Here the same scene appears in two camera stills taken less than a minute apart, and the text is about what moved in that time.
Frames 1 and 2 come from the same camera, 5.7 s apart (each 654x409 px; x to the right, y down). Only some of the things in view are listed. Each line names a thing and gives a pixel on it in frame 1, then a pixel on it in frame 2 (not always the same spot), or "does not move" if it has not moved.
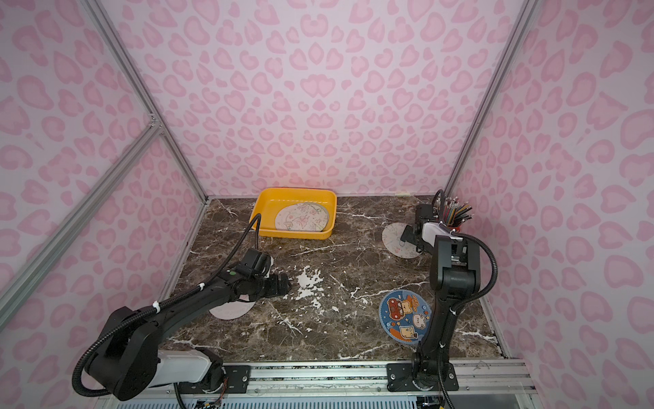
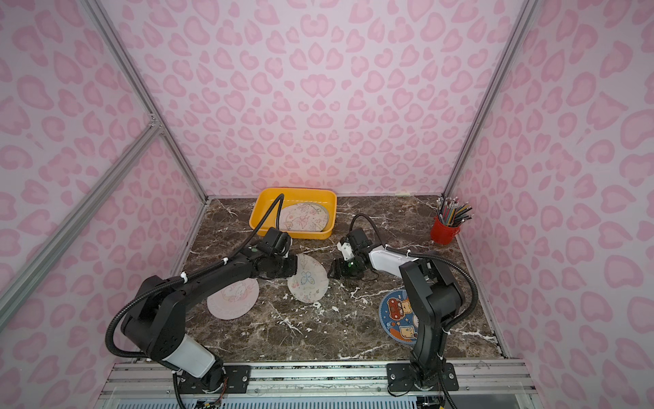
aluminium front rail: x=496 y=377 does not move
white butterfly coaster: x=392 y=239 to x=311 y=281
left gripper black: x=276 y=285 to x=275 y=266
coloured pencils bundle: x=455 y=213 does not move
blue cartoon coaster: x=404 y=315 does not move
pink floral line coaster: x=303 y=217 does not move
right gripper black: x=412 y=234 to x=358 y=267
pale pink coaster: x=233 y=309 does not move
